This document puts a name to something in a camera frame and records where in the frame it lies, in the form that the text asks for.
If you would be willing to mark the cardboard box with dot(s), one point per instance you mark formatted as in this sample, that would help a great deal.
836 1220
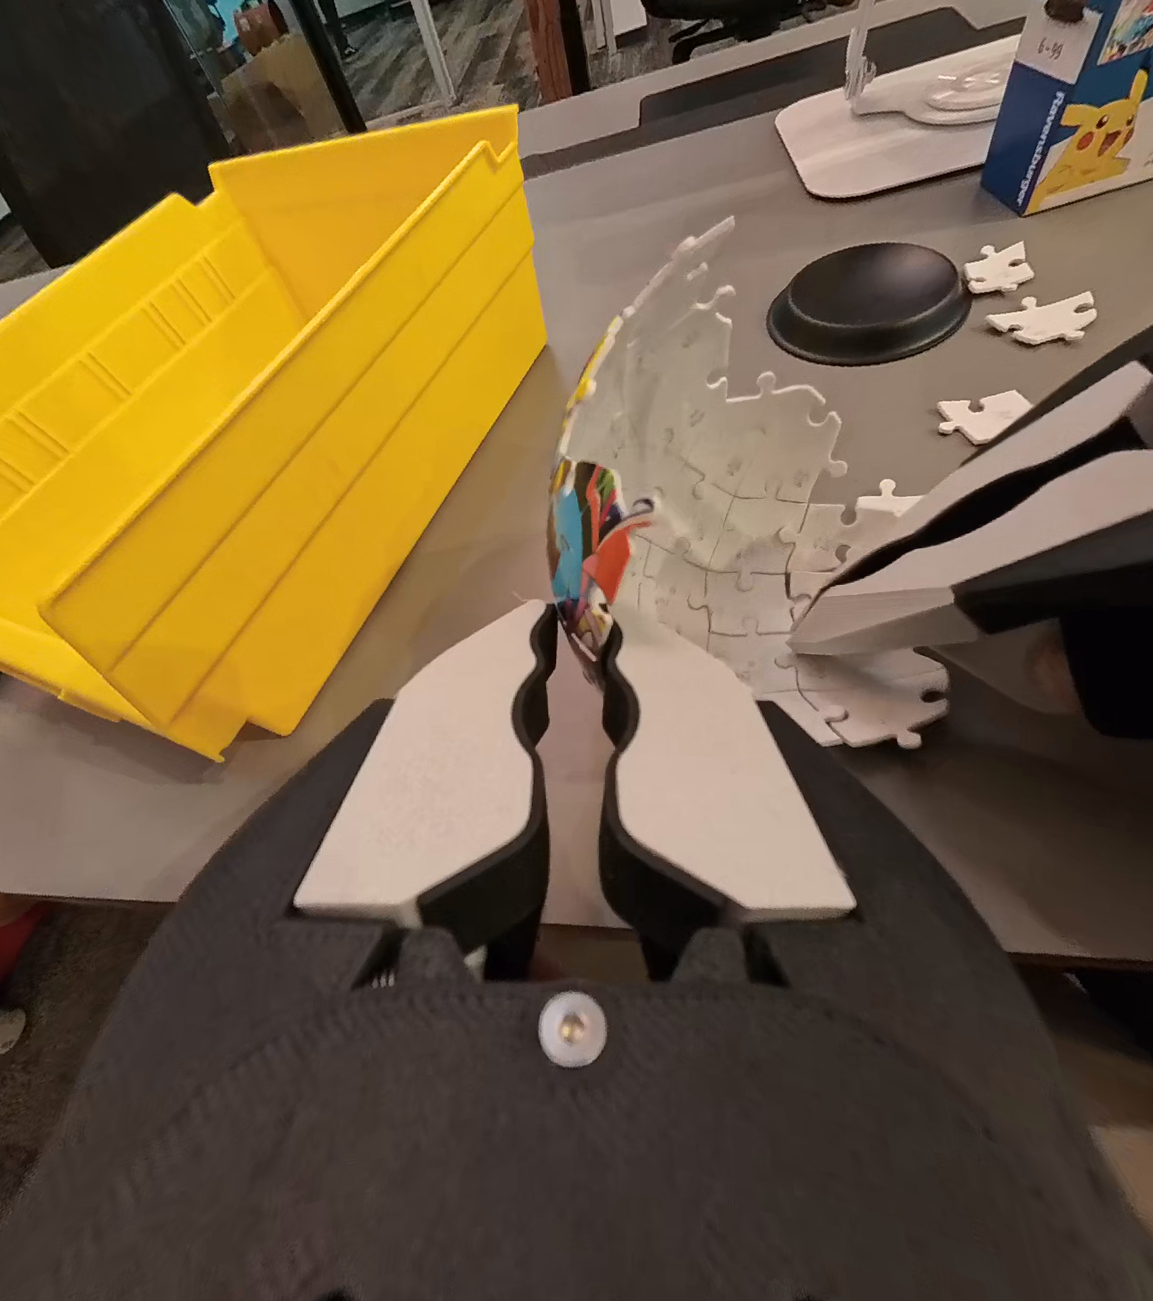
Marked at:
280 100

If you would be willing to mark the yellow plastic bin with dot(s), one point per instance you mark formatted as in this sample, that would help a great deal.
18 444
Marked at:
280 457

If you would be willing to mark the black round ball stand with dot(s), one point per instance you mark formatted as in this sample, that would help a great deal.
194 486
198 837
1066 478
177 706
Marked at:
867 295

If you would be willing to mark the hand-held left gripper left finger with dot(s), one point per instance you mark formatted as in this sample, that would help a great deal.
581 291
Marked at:
423 804

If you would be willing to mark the white desk stand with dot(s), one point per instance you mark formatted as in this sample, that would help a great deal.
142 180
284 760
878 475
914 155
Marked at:
872 154

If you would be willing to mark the white jigsaw piece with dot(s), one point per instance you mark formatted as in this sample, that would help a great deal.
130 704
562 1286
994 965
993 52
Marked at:
1039 317
982 416
999 270

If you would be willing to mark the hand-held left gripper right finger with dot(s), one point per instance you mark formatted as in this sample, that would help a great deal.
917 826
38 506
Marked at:
718 811

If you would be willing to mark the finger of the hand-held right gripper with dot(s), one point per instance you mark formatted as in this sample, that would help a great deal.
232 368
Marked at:
1044 521
1074 416

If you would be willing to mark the black office chair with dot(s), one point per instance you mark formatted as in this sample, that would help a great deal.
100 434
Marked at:
728 19

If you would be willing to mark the partly built puzzle ball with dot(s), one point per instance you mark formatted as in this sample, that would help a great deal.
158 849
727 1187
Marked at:
739 487

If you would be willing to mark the blue puzzle box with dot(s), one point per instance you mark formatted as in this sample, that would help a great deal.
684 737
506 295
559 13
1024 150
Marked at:
1095 133

